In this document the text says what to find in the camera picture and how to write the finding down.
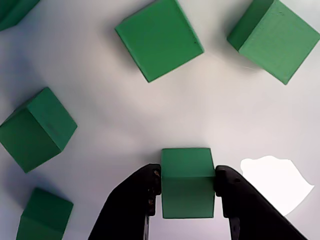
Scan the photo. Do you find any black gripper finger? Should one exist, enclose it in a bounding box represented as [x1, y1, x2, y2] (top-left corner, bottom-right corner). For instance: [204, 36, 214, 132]
[215, 164, 310, 240]
[87, 163, 163, 240]

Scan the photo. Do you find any green cube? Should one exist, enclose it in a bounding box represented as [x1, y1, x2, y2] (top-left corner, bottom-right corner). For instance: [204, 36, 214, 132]
[0, 86, 78, 174]
[160, 147, 216, 220]
[114, 0, 205, 84]
[226, 0, 320, 86]
[16, 187, 75, 240]
[0, 0, 41, 32]

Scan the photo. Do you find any white round plate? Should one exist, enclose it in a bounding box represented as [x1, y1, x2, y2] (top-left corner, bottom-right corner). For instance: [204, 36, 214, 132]
[0, 0, 320, 240]

